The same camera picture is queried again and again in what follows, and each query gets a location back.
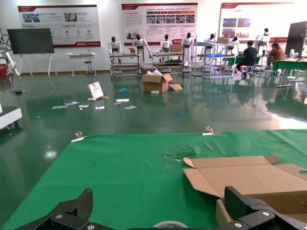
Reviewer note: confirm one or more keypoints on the metal tube rack cart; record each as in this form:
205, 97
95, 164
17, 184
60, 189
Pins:
124, 65
168, 64

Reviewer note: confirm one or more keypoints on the clear tape roll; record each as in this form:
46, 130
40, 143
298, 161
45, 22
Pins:
168, 223

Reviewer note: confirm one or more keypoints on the black flat floor item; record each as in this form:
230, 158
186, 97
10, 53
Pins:
19, 91

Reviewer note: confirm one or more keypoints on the white wheeled cart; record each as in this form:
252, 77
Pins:
9, 117

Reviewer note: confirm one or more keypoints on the thin wooden stick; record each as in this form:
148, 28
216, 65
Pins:
208, 146

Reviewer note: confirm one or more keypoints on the small white desk fan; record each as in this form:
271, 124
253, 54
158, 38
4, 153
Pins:
291, 53

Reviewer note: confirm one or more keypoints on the open brown cardboard mailer box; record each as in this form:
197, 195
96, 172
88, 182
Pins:
239, 177

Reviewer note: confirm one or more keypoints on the silver binder clip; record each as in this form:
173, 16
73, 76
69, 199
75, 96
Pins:
78, 137
211, 133

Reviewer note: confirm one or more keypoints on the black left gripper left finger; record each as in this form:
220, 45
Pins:
81, 206

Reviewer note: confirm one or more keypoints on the white humanoid robot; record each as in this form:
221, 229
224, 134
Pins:
139, 44
166, 44
187, 45
263, 38
233, 44
211, 39
114, 46

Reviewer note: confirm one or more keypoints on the large open cardboard box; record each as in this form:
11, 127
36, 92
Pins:
154, 83

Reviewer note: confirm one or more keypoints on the seated person in brown shirt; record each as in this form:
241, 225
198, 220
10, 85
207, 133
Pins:
278, 54

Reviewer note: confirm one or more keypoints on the medium cardboard box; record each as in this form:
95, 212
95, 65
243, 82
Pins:
175, 48

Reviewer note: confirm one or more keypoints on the flat cardboard box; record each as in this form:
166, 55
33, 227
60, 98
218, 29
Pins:
222, 40

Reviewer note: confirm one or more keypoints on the crumpled clear tape patch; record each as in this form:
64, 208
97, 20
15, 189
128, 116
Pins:
182, 153

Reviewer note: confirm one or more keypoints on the large black monitor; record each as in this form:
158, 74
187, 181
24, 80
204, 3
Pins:
296, 38

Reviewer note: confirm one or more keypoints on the blue plastic bin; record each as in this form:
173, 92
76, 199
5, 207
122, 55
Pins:
214, 55

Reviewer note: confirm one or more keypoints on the black round stool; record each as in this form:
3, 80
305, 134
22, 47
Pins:
88, 63

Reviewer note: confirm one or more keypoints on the grey metal shelving rack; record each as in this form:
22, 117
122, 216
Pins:
211, 77

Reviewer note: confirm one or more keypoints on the green covered work table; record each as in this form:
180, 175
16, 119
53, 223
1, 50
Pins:
230, 61
290, 64

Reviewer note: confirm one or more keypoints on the white industrial robot arm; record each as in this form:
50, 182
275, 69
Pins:
10, 63

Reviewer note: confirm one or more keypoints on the small cardboard box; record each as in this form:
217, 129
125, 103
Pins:
132, 50

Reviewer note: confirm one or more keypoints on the green table cloth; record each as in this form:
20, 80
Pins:
120, 179

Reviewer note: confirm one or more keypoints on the black screen on white stand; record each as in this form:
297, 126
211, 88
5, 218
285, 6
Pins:
30, 40

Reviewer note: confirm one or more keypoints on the seated person in dark shirt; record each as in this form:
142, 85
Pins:
249, 56

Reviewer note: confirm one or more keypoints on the small yellow item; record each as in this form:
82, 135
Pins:
104, 97

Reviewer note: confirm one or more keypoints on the wall poster with photo row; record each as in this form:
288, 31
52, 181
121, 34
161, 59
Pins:
136, 21

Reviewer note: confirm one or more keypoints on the brown wooden stool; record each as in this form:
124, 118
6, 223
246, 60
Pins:
224, 67

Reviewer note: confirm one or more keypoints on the red box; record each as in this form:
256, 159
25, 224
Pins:
3, 70

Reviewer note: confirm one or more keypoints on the blue shoe cover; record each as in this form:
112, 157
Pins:
123, 90

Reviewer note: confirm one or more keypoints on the small white box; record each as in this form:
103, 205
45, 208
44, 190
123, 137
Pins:
91, 99

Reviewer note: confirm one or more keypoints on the white foam block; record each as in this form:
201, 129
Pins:
154, 92

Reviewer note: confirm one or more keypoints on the white desk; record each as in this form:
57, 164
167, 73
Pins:
81, 55

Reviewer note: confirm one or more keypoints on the flat white paper packet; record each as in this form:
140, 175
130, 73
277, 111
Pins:
71, 103
99, 107
130, 107
59, 107
83, 106
122, 100

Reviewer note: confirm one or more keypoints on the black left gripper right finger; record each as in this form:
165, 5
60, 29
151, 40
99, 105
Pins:
237, 203

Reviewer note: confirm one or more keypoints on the wall poster with building photos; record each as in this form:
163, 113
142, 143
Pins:
259, 14

